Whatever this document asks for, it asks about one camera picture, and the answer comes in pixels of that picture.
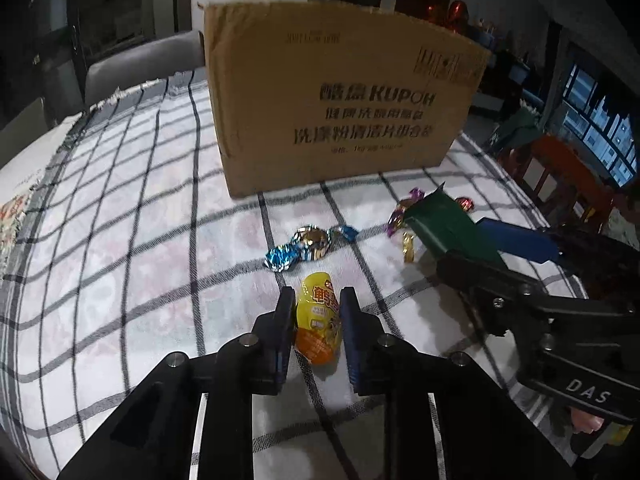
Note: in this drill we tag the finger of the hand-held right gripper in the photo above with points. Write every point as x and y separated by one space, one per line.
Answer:
495 285
520 242

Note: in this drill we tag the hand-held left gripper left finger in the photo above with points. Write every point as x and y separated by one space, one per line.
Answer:
286 325

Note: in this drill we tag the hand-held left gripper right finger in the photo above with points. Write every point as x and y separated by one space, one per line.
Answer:
350 330

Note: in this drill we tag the yellow orange snack packet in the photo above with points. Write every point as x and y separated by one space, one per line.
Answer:
317 310

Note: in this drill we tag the dark green snack packet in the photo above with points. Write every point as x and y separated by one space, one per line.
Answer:
442 225

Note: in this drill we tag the brown cardboard box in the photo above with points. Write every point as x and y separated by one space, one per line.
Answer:
340 100

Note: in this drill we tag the person's right hand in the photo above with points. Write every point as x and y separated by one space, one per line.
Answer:
592 427

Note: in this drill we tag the blue gold wrapped candy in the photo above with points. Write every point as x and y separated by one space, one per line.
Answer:
310 245

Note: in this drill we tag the red brown wooden chair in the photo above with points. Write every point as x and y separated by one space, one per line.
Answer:
565 170

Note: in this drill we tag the dark green cloth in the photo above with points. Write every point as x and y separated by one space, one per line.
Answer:
517 127

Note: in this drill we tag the purple wrapped candy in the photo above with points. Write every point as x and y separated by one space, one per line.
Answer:
400 215

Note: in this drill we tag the window with city view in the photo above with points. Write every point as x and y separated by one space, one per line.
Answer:
600 120

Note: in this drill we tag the red foil balloons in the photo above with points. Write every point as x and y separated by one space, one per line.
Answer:
452 12

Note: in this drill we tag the grey upholstered chair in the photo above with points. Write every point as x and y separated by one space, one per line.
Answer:
140 67
22 127

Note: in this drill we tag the white patterned table mat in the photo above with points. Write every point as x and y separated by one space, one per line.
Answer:
20 185

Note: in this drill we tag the dark framed sliding glass door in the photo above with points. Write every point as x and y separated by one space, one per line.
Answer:
110 5

